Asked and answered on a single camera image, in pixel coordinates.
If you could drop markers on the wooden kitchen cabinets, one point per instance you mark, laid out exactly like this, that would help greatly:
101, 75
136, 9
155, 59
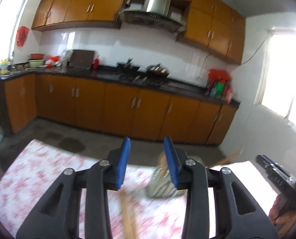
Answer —
211, 24
112, 108

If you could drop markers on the steel range hood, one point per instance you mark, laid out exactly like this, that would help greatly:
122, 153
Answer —
162, 14

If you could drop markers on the black kitchen countertop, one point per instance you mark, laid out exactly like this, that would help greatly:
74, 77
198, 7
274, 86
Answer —
115, 75

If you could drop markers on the lower wooden kitchen cabinets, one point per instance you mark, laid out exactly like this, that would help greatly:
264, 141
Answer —
112, 108

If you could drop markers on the wooden chopstick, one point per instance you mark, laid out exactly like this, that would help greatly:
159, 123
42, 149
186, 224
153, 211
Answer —
129, 216
227, 159
163, 164

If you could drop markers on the window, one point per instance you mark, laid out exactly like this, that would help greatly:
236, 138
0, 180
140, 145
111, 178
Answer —
277, 86
11, 12

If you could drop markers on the red bag condiment bottles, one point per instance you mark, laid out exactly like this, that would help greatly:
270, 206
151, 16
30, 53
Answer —
219, 85

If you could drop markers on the window left side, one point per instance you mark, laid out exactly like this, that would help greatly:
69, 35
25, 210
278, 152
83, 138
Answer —
11, 12

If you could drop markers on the green perforated utensil holder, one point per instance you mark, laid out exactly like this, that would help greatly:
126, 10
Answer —
160, 187

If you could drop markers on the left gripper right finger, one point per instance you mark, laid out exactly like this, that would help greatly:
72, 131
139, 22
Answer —
238, 214

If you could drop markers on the window right side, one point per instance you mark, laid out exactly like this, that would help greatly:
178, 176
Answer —
277, 86

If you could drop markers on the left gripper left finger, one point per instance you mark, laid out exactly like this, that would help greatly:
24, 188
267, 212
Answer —
56, 214

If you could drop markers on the floral red white tablecloth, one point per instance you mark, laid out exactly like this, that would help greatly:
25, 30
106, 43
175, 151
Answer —
39, 164

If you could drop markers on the red hanging plastic bag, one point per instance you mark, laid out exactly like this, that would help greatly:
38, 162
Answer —
21, 36

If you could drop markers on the black wok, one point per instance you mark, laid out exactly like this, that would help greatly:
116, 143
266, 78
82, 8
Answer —
157, 71
127, 67

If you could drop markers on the upper wooden kitchen cabinets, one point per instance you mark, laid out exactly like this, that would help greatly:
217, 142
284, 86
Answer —
211, 24

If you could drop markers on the green and red basins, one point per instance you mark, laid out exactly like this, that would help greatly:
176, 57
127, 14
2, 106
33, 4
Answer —
36, 60

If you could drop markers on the dark cutting board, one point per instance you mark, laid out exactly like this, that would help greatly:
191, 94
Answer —
81, 59

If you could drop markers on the red bottle on counter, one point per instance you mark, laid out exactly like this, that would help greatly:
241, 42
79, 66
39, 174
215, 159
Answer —
95, 63

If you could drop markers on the black wok left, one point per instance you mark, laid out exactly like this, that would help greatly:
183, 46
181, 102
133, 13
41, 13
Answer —
127, 67

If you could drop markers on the black wok right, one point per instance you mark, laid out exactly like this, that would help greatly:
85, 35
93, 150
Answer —
157, 71

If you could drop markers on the yellow detergent bottle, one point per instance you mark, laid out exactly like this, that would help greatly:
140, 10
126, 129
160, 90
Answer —
4, 66

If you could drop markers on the red white plastic bag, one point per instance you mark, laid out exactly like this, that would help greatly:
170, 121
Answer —
52, 61

